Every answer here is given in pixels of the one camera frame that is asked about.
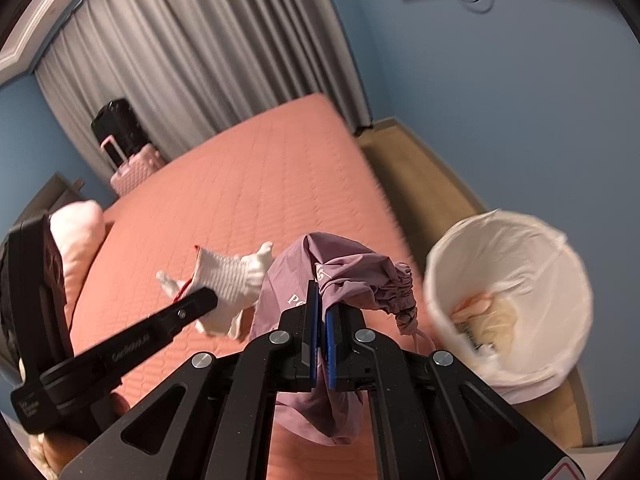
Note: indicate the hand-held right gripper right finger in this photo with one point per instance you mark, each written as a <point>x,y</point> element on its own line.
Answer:
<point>330,340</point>

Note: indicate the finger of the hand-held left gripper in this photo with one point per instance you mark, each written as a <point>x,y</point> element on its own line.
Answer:
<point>145,337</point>

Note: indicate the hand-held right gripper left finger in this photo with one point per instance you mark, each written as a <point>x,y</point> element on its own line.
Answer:
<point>312,330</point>

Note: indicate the white sock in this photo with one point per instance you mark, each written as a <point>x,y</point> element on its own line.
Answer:
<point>235,280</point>

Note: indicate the pink cloth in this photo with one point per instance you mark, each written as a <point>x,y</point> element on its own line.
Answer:
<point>472,307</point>

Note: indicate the beige mesh net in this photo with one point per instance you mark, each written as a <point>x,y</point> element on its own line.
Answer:
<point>500,325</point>

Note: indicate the trash bin with white liner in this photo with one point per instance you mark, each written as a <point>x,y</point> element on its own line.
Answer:
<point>540,270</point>

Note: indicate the person's left hand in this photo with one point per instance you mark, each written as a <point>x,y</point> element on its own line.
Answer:
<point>70,447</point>

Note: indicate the pale pink pillow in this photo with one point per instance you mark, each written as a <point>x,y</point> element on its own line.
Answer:
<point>80,240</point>

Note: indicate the dark headboard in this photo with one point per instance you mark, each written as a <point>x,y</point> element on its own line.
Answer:
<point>50,195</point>

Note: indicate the pink suitcase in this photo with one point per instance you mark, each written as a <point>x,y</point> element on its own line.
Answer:
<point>135,172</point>

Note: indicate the pink quilted bed mattress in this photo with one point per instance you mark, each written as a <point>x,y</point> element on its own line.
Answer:
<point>250,170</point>

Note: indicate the black suitcase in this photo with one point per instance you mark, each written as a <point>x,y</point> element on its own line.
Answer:
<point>117,125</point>

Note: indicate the grey curtain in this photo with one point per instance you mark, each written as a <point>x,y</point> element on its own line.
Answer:
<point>200,50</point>

